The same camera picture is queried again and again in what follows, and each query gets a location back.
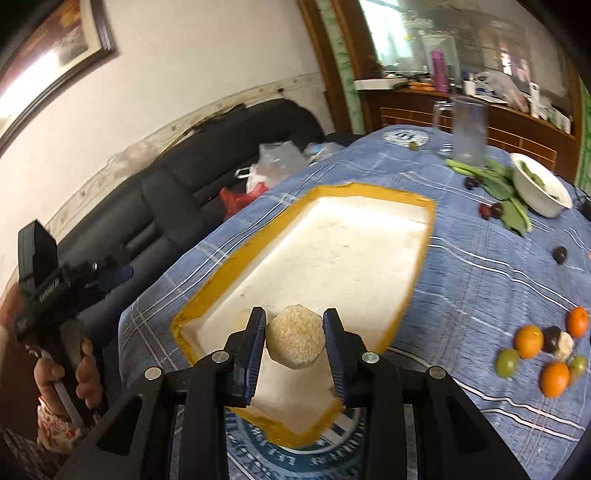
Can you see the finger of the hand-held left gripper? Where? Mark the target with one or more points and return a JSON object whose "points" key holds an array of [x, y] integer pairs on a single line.
{"points": [[115, 276]]}

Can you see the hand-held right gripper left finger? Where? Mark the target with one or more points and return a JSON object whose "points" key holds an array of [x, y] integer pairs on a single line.
{"points": [[251, 353]]}

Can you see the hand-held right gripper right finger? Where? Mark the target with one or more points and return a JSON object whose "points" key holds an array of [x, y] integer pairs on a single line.
{"points": [[334, 353]]}

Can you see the round beige sugarcane piece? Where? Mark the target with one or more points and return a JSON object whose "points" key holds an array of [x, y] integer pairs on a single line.
{"points": [[295, 337]]}

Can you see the white foam box yellow tape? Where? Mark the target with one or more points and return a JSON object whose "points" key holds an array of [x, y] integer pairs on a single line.
{"points": [[346, 249]]}

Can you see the green grape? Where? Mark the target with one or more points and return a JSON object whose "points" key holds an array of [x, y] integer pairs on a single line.
{"points": [[578, 367], [507, 363]]}

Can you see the orange tangerine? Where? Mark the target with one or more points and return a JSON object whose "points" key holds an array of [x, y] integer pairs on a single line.
{"points": [[578, 321], [554, 379], [529, 341]]}

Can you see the dark purple plum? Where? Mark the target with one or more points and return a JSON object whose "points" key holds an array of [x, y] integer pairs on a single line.
{"points": [[549, 338], [560, 254]]}

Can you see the pale sugarcane chunk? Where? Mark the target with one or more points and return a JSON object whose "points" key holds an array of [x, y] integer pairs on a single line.
{"points": [[564, 346]]}

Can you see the person's left hand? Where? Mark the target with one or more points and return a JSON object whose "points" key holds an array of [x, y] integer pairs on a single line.
{"points": [[87, 374]]}

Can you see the black sofa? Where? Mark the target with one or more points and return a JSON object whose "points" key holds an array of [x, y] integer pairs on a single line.
{"points": [[184, 184]]}

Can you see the blue plaid tablecloth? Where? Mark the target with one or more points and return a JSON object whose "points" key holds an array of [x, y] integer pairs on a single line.
{"points": [[461, 300]]}

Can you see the red plastic bag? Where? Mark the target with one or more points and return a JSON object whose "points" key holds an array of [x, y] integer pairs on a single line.
{"points": [[240, 198]]}

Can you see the white plastic bag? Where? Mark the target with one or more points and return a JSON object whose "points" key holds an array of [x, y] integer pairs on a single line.
{"points": [[247, 177]]}

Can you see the crumpled clear plastic bag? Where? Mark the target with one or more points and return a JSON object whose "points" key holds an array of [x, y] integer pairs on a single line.
{"points": [[325, 150]]}

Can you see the dark red plum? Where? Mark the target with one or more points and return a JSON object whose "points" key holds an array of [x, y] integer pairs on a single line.
{"points": [[472, 182], [485, 211], [497, 210]]}

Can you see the green leafy vegetable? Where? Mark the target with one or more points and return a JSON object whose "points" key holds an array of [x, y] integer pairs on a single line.
{"points": [[501, 189]]}

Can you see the clear plastic pitcher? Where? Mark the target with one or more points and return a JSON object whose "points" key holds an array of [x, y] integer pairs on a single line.
{"points": [[468, 134]]}

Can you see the white bowl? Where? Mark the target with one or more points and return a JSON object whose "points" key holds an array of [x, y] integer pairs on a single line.
{"points": [[545, 198]]}

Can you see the green vegetable scraps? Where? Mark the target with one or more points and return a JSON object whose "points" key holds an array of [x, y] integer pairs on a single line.
{"points": [[533, 177]]}

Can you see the white flat tray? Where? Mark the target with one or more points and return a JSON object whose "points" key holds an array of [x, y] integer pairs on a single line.
{"points": [[378, 84]]}

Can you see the orange packet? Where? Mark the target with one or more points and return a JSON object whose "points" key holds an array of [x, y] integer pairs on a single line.
{"points": [[422, 85]]}

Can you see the wooden cabinet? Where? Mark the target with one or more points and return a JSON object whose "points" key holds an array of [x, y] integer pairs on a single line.
{"points": [[508, 120]]}

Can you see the purple bottle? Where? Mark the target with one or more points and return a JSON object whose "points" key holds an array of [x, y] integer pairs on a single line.
{"points": [[440, 71]]}

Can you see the plastic bag with contents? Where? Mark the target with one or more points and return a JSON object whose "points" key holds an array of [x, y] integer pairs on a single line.
{"points": [[501, 87]]}

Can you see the white bottle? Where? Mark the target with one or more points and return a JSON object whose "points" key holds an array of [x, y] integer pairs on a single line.
{"points": [[535, 99]]}

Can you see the small white cartons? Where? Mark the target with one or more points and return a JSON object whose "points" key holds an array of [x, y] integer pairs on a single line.
{"points": [[559, 120]]}

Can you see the wooden framed glass window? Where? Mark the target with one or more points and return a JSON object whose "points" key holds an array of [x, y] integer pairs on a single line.
{"points": [[461, 27]]}

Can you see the framed wall picture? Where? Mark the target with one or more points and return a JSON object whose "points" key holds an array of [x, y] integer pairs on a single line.
{"points": [[46, 50]]}

